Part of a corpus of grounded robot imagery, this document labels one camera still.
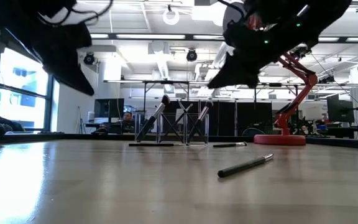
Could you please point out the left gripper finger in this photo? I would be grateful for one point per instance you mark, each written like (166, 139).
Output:
(70, 76)

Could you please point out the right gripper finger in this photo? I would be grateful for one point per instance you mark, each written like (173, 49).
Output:
(241, 73)

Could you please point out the black powder brush silver ferrule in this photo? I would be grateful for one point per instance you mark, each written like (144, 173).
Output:
(202, 115)

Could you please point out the thin black pencil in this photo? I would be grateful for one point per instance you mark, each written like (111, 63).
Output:
(228, 145)

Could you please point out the black eyeliner pencil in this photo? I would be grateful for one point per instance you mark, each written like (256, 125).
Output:
(244, 165)

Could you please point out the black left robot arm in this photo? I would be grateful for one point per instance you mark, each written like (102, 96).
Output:
(8, 12)

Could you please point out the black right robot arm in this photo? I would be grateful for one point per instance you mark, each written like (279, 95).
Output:
(315, 18)

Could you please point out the black monitor on arm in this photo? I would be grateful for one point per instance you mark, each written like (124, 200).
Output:
(340, 109)

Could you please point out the black round ceiling speaker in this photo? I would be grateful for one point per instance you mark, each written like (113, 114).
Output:
(191, 56)
(89, 59)

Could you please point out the thin tripod stand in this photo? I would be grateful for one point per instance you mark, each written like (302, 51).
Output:
(79, 116)

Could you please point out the black partition panels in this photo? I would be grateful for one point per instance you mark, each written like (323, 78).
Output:
(247, 118)

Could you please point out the white container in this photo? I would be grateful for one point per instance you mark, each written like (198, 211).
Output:
(91, 117)

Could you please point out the large office window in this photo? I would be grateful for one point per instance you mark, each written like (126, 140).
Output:
(23, 77)

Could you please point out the black computer monitor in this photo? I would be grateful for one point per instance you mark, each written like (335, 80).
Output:
(109, 107)

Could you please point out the person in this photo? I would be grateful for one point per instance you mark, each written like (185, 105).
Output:
(128, 116)

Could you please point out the red desk lamp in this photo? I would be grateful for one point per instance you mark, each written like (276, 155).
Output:
(280, 140)

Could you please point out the clear acrylic brush organizer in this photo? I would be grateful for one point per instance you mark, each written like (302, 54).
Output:
(139, 119)

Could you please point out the long ceiling light strip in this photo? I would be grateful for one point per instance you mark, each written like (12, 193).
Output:
(151, 36)

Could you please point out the black aluminium table frame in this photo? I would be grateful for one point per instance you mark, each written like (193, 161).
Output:
(73, 137)

